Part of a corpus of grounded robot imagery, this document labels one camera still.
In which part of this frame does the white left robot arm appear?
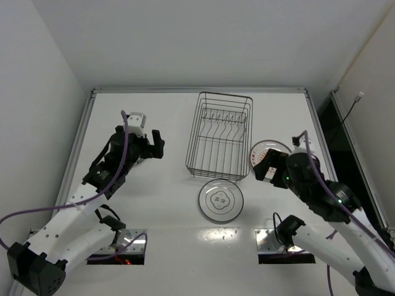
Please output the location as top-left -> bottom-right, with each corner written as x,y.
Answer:
7,125 -> 165,295

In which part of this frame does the orange sunburst patterned plate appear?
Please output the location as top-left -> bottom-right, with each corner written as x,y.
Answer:
249,139 -> 291,167

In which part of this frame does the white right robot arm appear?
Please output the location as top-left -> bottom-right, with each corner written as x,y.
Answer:
252,148 -> 394,295

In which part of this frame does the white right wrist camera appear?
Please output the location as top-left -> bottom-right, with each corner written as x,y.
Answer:
291,134 -> 315,155

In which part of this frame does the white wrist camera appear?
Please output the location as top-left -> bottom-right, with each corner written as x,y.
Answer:
291,134 -> 315,155
127,112 -> 146,138

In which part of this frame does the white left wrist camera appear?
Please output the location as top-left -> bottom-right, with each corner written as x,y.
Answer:
127,112 -> 146,138

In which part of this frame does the white plate with grey emblem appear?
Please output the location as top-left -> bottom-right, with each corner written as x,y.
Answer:
197,179 -> 244,224

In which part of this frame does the metal wire dish rack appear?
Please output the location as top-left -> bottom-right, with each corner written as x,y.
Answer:
185,91 -> 253,183

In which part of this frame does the black wall cable with plug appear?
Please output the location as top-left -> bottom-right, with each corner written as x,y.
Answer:
341,91 -> 365,125

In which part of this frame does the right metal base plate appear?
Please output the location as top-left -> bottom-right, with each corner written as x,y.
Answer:
254,228 -> 312,257

